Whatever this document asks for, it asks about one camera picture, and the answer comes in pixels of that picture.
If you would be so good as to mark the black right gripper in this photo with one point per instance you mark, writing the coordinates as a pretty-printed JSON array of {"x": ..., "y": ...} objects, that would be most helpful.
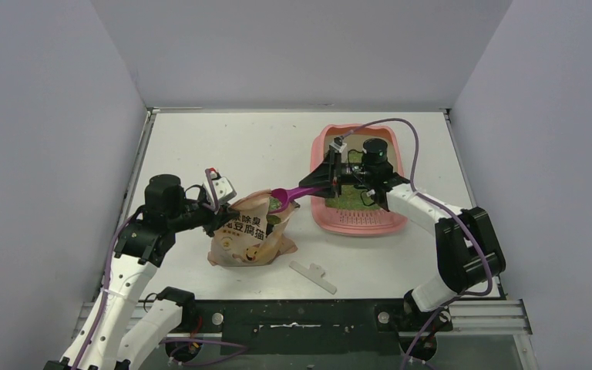
[{"x": 334, "y": 176}]

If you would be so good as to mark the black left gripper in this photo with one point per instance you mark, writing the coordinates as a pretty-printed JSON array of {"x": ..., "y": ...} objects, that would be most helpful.
[{"x": 216, "y": 220}]

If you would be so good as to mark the purple litter scoop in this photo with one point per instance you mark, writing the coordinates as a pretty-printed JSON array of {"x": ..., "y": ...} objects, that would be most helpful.
[{"x": 286, "y": 196}]

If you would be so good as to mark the beige cat litter bag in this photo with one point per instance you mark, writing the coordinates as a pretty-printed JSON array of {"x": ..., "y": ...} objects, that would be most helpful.
[{"x": 257, "y": 236}]

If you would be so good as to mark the white bag clip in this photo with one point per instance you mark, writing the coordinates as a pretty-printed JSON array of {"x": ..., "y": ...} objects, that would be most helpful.
[{"x": 315, "y": 274}]

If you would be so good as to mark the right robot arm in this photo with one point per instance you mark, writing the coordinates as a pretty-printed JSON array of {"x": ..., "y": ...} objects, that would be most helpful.
[{"x": 468, "y": 252}]

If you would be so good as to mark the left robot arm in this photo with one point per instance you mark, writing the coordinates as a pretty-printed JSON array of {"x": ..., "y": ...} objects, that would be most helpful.
[{"x": 107, "y": 340}]

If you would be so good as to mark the green cat litter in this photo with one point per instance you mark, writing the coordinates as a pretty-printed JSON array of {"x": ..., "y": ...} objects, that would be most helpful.
[{"x": 350, "y": 199}]

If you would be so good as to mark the pink litter box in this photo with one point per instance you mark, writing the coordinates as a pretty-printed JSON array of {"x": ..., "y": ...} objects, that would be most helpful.
[{"x": 358, "y": 223}]

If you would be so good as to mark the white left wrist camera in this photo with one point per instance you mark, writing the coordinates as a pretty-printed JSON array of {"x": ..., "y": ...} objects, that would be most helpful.
[{"x": 218, "y": 189}]

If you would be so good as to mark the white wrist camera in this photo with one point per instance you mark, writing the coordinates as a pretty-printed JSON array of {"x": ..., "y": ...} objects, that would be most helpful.
[
  {"x": 218, "y": 189},
  {"x": 338, "y": 144}
]

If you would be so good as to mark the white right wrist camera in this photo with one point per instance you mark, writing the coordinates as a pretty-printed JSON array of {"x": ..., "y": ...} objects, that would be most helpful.
[{"x": 338, "y": 144}]

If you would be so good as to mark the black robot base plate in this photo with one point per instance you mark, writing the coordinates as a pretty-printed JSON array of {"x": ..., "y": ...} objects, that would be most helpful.
[{"x": 308, "y": 327}]

